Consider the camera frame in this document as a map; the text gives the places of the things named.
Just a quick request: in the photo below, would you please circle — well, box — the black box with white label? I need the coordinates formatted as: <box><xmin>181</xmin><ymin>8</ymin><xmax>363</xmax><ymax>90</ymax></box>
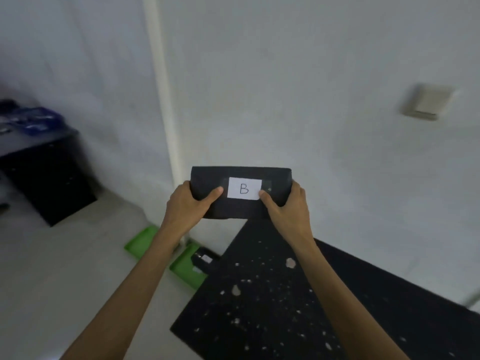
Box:
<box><xmin>190</xmin><ymin>166</ymin><xmax>293</xmax><ymax>220</ymax></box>

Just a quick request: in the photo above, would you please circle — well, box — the white wall pipe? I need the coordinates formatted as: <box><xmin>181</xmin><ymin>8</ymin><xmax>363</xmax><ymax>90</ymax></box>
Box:
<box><xmin>142</xmin><ymin>0</ymin><xmax>183</xmax><ymax>188</ymax></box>

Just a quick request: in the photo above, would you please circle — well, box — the person's right hand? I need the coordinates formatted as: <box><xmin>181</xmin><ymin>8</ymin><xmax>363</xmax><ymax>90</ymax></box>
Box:
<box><xmin>259</xmin><ymin>180</ymin><xmax>315</xmax><ymax>247</ymax></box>

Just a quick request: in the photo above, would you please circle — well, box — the blue plastic bag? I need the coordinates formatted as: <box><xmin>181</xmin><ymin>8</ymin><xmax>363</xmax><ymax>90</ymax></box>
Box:
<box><xmin>0</xmin><ymin>100</ymin><xmax>66</xmax><ymax>136</ymax></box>

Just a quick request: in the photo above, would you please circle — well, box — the green plastic tray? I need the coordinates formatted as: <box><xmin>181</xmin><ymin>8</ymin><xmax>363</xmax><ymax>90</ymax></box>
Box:
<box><xmin>124</xmin><ymin>225</ymin><xmax>160</xmax><ymax>260</ymax></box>
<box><xmin>169</xmin><ymin>243</ymin><xmax>221</xmax><ymax>290</ymax></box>

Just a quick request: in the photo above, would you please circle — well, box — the person's left forearm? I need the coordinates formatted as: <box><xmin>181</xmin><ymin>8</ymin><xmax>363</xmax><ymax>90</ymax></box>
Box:
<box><xmin>60</xmin><ymin>225</ymin><xmax>178</xmax><ymax>360</ymax></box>

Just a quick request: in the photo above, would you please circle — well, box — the small black labelled box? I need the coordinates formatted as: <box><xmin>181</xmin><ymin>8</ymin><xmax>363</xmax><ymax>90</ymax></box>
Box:
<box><xmin>191</xmin><ymin>247</ymin><xmax>220</xmax><ymax>276</ymax></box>

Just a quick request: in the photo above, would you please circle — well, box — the black cabinet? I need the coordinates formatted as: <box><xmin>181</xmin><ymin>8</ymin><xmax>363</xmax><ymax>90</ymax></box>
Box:
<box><xmin>0</xmin><ymin>127</ymin><xmax>97</xmax><ymax>227</ymax></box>

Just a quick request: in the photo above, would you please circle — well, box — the person's left hand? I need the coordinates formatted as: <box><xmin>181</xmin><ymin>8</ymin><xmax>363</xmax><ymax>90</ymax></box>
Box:
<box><xmin>161</xmin><ymin>180</ymin><xmax>224</xmax><ymax>238</ymax></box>

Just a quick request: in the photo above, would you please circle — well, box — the white wall switch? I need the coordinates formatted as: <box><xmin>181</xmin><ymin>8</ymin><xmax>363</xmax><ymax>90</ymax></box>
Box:
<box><xmin>402</xmin><ymin>83</ymin><xmax>455</xmax><ymax>121</ymax></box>

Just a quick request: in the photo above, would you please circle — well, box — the person's right forearm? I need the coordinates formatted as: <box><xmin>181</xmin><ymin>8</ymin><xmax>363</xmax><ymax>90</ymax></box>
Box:
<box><xmin>294</xmin><ymin>236</ymin><xmax>411</xmax><ymax>360</ymax></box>

